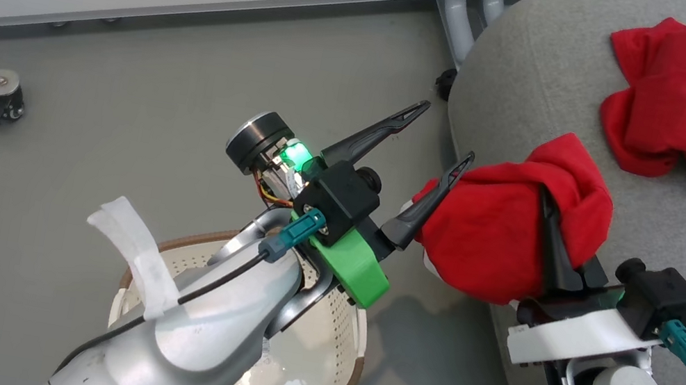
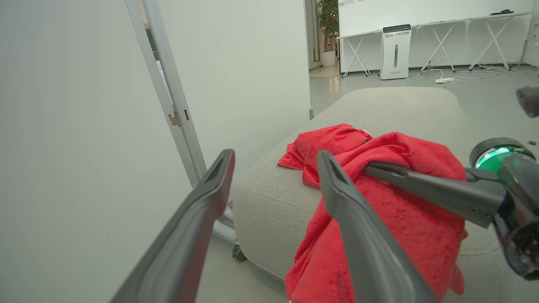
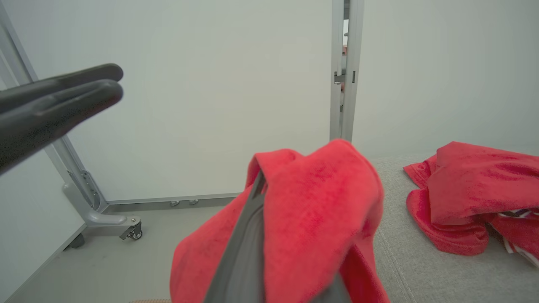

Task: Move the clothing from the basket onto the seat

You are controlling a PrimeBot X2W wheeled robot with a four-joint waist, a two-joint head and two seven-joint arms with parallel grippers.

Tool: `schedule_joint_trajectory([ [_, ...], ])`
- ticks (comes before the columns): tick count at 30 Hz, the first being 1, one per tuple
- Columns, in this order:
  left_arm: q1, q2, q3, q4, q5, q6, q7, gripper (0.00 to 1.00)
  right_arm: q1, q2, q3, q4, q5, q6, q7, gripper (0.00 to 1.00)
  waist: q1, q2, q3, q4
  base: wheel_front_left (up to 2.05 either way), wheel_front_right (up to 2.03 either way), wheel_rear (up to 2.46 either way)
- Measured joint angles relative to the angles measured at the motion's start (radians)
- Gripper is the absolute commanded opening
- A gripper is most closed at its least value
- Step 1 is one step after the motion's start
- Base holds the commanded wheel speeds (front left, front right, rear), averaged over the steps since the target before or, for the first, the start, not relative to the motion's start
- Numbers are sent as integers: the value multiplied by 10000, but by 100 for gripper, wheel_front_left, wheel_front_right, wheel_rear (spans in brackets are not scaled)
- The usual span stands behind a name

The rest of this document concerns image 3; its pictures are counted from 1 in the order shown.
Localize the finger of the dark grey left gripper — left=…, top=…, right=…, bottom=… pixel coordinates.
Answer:
left=0, top=80, right=124, bottom=175
left=0, top=63, right=124, bottom=115

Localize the grey curved partition foot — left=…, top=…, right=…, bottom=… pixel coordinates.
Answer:
left=62, top=182, right=142, bottom=237

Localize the grey partition bottom rail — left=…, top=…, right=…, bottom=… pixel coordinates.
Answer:
left=103, top=192, right=241, bottom=213

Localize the red cloth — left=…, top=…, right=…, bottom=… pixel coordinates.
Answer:
left=403, top=141, right=539, bottom=268

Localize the black caster wheel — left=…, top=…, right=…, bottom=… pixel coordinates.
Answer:
left=64, top=233, right=86, bottom=251
left=120, top=223, right=143, bottom=241

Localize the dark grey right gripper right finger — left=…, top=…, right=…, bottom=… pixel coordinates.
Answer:
left=311, top=273, right=352, bottom=303

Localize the red towel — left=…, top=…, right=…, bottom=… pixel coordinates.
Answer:
left=170, top=139, right=391, bottom=303

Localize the grey slanted partition post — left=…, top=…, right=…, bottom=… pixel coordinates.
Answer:
left=0, top=0, right=108, bottom=213

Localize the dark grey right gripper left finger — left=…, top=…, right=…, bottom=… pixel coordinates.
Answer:
left=203, top=170, right=268, bottom=303

